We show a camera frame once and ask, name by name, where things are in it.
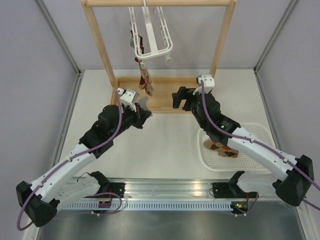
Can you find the white slotted cable duct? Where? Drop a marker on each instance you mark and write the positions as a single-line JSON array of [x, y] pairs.
[[151, 205]]

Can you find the grey sock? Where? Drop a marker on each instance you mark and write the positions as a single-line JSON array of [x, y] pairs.
[[143, 103]]

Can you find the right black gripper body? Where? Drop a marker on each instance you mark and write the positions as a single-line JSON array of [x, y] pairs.
[[190, 103]]

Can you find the wooden hanger rack frame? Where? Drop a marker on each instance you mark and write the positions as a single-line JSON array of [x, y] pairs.
[[161, 101]]

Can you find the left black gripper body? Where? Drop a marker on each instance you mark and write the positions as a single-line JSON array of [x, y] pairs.
[[133, 117]]

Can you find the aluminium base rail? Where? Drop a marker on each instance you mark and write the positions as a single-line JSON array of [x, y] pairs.
[[145, 189]]

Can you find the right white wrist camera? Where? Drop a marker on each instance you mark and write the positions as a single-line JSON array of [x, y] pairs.
[[206, 84]]

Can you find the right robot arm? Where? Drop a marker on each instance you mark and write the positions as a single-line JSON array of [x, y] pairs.
[[290, 177]]

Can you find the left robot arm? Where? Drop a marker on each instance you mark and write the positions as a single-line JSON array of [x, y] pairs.
[[45, 196]]

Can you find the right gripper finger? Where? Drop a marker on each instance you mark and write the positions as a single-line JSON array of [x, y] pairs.
[[177, 99], [184, 91]]

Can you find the beige argyle sock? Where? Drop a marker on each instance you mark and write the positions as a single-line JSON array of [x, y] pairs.
[[145, 82], [222, 150]]

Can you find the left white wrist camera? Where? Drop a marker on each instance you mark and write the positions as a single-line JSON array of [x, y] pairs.
[[128, 97]]

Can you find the beige argyle sock front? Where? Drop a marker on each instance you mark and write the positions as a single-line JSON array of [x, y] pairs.
[[222, 150]]

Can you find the white perforated plastic basket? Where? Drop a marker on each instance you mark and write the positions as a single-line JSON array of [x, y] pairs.
[[248, 158]]

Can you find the aluminium frame post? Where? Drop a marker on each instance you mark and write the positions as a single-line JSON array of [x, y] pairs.
[[57, 34], [275, 34]]

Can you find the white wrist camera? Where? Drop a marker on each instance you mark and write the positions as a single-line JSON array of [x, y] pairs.
[[206, 84], [128, 97]]

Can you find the right aluminium frame post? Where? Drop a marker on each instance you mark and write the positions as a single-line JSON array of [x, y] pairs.
[[275, 34]]

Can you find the white plastic clip hanger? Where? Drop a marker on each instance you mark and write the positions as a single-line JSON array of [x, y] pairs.
[[154, 50]]

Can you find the white hanger clip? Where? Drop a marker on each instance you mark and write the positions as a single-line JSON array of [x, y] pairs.
[[167, 60]]

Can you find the left aluminium frame post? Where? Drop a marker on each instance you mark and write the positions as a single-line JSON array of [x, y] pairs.
[[57, 34]]

